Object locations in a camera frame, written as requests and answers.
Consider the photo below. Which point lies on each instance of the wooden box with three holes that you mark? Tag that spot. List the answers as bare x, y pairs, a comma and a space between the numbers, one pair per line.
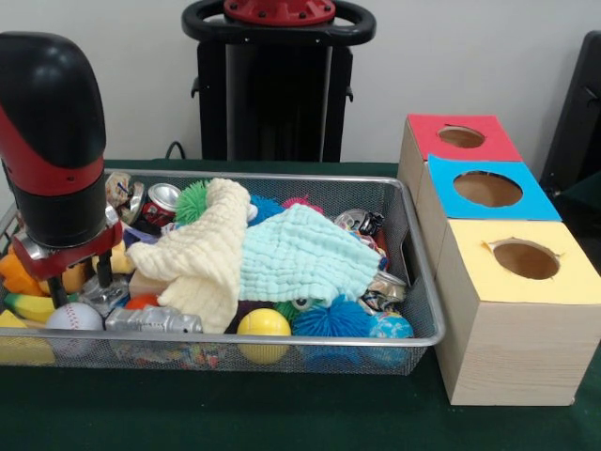
516, 348

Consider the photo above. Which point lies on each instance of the green fuzzy toy with eyes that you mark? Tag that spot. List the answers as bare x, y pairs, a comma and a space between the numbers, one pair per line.
191, 202

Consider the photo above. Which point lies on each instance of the red soda can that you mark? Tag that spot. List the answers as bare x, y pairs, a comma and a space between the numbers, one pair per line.
161, 202

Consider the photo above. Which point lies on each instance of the blue fuzzy toy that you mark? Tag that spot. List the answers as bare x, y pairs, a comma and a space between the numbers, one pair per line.
266, 209

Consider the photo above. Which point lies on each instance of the silver robot toy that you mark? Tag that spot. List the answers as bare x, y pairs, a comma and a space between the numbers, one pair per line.
155, 319

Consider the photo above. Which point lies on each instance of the pink fuzzy toy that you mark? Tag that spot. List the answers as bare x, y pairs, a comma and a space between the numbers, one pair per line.
302, 202

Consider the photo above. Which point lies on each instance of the crushed silver can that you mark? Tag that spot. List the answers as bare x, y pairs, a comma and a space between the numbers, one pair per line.
385, 289
124, 195

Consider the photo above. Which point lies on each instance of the yellow block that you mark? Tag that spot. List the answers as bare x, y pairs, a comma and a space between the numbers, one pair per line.
19, 349

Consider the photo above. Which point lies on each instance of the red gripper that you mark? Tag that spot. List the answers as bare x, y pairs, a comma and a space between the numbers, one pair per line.
66, 256

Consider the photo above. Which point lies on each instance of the black chair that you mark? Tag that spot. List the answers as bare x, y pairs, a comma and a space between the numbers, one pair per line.
577, 122

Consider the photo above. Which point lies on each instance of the toy hamburger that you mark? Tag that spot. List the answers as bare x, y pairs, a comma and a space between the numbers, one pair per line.
77, 278

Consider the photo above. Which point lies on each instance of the yellow duck toy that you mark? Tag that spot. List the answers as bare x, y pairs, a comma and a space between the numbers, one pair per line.
122, 261

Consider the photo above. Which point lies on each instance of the purple block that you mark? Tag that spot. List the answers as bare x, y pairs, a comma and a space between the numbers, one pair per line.
141, 235

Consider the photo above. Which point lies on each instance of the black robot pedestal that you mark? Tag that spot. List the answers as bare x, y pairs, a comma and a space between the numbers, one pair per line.
272, 103

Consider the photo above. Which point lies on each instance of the blue spiky ball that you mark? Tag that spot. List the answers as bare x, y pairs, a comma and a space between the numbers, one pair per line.
331, 321

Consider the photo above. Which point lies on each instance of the white baseball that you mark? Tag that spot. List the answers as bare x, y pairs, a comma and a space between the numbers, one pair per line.
73, 319

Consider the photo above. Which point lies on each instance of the small wooden block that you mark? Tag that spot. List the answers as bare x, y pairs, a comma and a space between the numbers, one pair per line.
146, 284

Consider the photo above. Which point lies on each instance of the small clear plastic bottle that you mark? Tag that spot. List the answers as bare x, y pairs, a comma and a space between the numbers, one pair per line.
108, 293

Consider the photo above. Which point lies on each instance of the yellow toy banana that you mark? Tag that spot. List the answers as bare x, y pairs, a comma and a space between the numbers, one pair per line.
30, 307

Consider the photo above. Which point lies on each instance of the mint green cloth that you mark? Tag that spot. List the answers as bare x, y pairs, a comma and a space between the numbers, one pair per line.
310, 254

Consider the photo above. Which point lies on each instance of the pale yellow cloth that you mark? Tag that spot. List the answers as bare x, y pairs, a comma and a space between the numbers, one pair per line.
202, 263

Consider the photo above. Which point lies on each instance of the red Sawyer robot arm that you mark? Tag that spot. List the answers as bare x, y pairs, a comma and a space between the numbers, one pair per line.
52, 141

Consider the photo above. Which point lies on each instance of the blue globe ball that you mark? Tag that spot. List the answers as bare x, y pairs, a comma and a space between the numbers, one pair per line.
390, 329

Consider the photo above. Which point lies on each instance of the small green spiky toy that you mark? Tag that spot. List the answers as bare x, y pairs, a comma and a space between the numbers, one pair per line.
299, 305

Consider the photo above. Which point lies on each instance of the clear mesh bin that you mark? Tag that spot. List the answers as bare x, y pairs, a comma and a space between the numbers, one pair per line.
413, 244

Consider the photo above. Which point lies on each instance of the silver and black can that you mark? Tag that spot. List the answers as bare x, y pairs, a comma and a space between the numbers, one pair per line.
362, 223

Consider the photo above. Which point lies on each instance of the small red ball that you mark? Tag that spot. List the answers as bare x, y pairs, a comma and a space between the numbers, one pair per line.
141, 302

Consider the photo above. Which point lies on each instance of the yellow ball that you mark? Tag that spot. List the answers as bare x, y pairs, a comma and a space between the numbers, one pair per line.
263, 324

